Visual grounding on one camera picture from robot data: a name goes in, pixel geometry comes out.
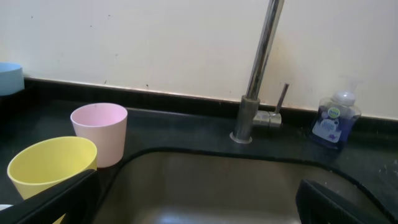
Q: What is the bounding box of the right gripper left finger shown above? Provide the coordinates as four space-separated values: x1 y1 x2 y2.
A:
0 169 101 224

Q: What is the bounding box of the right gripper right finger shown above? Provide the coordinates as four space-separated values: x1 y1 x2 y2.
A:
295 179 393 224

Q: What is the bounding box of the yellow cup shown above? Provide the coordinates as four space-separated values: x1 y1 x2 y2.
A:
6 136 98 224

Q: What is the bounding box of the pink cup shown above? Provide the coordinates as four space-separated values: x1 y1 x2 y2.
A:
70 102 129 169

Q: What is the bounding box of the blue soap bottle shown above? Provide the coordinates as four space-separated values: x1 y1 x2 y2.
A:
309 76 363 152

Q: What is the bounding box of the steel sink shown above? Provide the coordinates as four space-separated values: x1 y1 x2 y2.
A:
93 147 398 224

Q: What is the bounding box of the light blue cup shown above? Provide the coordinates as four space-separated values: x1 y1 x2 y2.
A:
0 62 25 96

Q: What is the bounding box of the steel tap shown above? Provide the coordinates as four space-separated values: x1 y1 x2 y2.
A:
229 0 290 144

